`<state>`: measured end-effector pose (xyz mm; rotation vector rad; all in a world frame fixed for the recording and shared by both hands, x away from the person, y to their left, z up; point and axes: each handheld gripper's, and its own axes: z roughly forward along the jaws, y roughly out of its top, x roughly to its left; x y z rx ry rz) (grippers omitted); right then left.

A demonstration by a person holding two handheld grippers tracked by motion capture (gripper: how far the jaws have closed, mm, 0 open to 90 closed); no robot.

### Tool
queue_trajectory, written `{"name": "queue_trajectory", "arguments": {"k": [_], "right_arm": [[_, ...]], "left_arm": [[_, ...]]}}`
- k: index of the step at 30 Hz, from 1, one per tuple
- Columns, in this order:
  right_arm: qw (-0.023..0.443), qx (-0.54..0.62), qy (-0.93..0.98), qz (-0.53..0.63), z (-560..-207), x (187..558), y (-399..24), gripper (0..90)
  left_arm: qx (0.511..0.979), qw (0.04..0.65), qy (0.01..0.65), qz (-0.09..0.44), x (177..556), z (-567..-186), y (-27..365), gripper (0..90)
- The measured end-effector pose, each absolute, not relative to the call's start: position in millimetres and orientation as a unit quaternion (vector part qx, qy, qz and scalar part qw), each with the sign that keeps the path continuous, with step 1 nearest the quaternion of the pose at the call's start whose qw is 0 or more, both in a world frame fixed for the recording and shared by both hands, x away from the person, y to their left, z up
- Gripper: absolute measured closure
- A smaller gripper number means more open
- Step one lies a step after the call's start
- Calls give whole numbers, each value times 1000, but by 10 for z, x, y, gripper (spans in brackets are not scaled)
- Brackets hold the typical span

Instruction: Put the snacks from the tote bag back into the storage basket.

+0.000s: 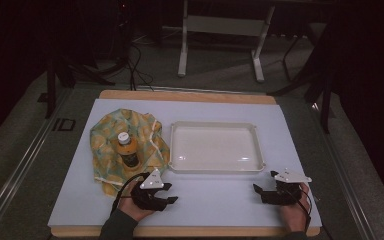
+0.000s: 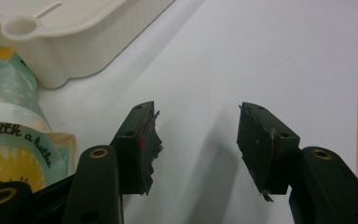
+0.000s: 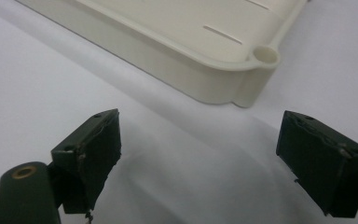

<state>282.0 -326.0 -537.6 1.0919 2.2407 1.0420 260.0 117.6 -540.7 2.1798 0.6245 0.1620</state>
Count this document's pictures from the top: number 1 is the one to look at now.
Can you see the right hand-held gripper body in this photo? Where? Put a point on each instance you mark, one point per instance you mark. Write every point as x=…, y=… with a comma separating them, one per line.
x=283, y=193

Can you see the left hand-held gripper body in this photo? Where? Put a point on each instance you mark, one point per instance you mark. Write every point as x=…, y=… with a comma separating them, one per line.
x=148, y=196

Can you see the orange juice bottle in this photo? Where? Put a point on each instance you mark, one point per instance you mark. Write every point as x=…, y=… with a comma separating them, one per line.
x=127, y=150

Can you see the yellow patterned cloth bag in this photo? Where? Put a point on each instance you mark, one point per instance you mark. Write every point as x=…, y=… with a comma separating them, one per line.
x=108, y=160

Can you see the white plastic tray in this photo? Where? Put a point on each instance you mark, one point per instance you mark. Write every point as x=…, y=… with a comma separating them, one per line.
x=215, y=146

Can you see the person's left hand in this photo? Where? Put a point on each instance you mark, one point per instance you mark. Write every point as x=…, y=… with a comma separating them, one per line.
x=130, y=207

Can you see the person's right hand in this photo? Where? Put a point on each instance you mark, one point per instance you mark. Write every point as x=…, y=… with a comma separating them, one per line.
x=295, y=215

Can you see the pale blue table mat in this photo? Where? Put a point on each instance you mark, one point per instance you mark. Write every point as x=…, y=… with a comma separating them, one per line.
x=213, y=200

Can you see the dark metal stand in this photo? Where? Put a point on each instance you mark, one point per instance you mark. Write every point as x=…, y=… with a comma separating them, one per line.
x=316, y=83

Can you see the black stand legs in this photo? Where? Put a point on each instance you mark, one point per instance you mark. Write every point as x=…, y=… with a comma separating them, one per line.
x=66, y=76

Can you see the metal floor rail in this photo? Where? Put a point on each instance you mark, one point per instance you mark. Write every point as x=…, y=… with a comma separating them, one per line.
x=16, y=173
x=346, y=180

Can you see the white metal stand frame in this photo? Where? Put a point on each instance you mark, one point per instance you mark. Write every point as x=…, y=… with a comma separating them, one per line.
x=223, y=26

